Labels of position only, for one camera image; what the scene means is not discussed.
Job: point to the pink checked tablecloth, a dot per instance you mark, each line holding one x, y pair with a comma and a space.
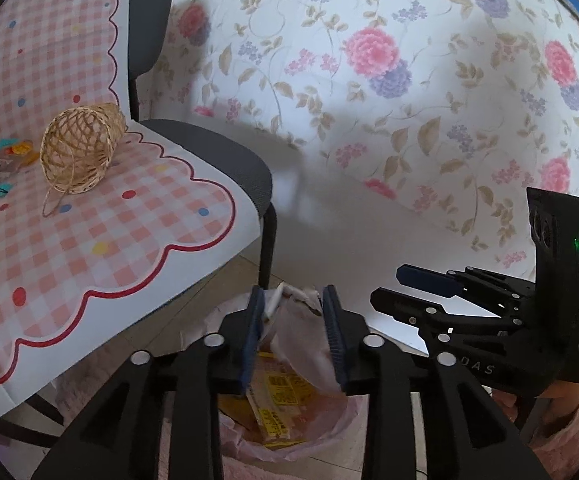
69, 260

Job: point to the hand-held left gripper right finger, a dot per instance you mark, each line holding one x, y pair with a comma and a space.
333, 345

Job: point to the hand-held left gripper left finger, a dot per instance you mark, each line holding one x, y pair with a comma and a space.
252, 345

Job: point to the yellow printed wrapper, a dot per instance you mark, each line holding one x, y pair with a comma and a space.
279, 390

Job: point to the floral print sheet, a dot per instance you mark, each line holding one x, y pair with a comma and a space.
369, 110

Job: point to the person's right hand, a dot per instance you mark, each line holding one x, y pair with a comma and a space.
564, 397

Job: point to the grey office chair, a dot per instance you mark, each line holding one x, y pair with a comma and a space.
229, 160

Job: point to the woven wicker basket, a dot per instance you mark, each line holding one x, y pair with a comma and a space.
79, 145

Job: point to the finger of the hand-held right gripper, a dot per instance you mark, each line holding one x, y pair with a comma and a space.
429, 278
409, 312

